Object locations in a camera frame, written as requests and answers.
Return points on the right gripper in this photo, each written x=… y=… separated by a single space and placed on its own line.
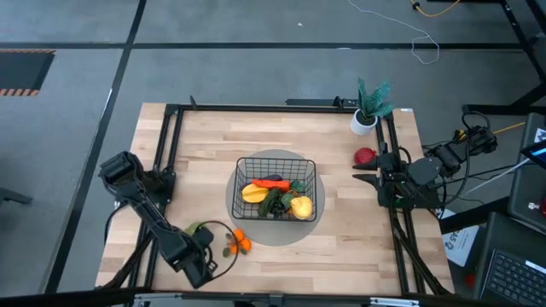
x=390 y=179

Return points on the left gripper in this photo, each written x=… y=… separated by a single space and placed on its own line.
x=200 y=273

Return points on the orange tangerine cluster with leaves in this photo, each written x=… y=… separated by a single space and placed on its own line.
x=239 y=234

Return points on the yellow bell pepper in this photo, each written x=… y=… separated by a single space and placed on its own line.
x=302 y=207

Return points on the dark green cucumber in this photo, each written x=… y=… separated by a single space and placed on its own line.
x=268 y=202

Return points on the purple eggplant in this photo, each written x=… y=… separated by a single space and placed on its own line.
x=273 y=177

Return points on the black grape bunch with leaf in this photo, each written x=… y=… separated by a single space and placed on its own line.
x=279 y=209

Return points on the orange carrot with green top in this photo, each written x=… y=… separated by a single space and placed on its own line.
x=273 y=184

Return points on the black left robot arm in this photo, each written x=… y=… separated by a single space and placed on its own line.
x=145 y=209

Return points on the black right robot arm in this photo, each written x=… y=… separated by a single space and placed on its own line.
x=426 y=170

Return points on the green plant in white pot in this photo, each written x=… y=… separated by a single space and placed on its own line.
x=362 y=125

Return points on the round grey mat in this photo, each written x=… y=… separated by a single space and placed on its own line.
x=277 y=234

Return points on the white paper sheet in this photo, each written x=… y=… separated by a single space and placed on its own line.
x=462 y=247

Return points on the small red object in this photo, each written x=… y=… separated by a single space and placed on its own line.
x=469 y=280

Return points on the grey case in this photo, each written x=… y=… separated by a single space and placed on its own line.
x=526 y=187

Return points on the tablet with lit screen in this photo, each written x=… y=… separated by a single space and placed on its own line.
x=537 y=152

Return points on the red object with white part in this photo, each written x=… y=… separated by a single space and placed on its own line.
x=541 y=205

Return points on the black laptop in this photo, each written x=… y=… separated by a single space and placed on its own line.
x=512 y=277

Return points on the black chair base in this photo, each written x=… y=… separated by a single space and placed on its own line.
x=13 y=196

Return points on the black hazard-striped floor mat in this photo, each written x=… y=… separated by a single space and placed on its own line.
x=21 y=70

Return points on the silver bracket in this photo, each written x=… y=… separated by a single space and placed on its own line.
x=158 y=298
x=394 y=301

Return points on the black aluminium table frame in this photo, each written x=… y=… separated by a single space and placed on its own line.
x=273 y=106

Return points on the black front rail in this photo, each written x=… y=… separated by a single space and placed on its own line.
x=64 y=296

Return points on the black desk leg frame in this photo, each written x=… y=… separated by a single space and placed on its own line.
x=518 y=34

